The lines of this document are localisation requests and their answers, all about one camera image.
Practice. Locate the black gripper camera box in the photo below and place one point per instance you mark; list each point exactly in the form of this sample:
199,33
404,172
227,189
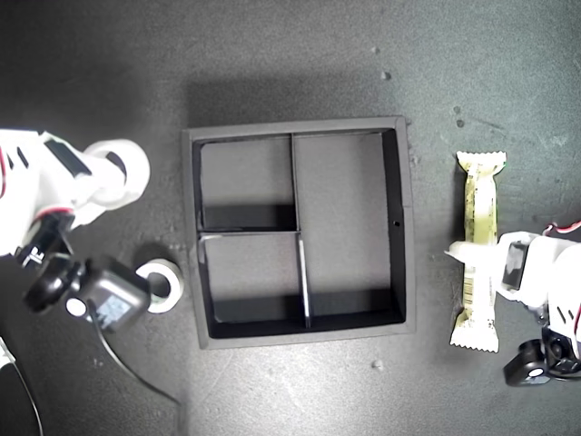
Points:
526,368
109,295

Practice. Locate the snack bar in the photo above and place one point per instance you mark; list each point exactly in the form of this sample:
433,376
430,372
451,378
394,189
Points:
481,200

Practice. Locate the black tray with wells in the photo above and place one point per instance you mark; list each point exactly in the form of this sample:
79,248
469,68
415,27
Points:
299,127

